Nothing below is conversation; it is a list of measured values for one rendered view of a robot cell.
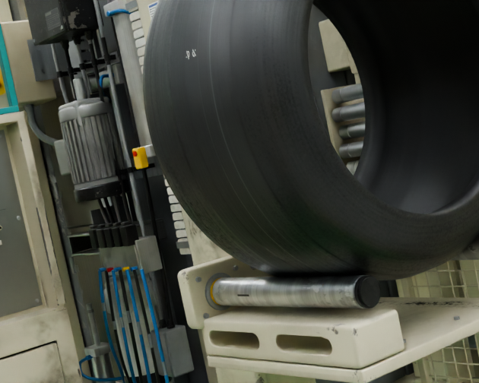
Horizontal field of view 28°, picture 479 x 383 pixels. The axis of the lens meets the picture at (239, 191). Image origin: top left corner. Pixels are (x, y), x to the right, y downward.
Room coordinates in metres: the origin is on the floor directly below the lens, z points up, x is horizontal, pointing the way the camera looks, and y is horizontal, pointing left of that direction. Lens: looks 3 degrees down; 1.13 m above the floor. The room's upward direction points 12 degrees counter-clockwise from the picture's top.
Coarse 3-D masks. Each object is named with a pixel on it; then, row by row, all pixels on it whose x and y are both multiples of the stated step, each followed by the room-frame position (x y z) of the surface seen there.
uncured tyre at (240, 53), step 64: (192, 0) 1.29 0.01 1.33; (256, 0) 1.20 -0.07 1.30; (320, 0) 1.63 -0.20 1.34; (384, 0) 1.65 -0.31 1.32; (448, 0) 1.57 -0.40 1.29; (192, 64) 1.25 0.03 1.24; (256, 64) 1.18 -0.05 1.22; (384, 64) 1.68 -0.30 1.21; (448, 64) 1.62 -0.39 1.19; (192, 128) 1.26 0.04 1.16; (256, 128) 1.19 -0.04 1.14; (320, 128) 1.20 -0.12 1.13; (384, 128) 1.67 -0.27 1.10; (448, 128) 1.62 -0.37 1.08; (192, 192) 1.32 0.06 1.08; (256, 192) 1.22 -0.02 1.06; (320, 192) 1.20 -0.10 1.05; (384, 192) 1.64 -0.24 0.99; (448, 192) 1.55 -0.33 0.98; (256, 256) 1.35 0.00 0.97; (320, 256) 1.26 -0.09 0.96; (384, 256) 1.27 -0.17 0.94; (448, 256) 1.36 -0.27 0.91
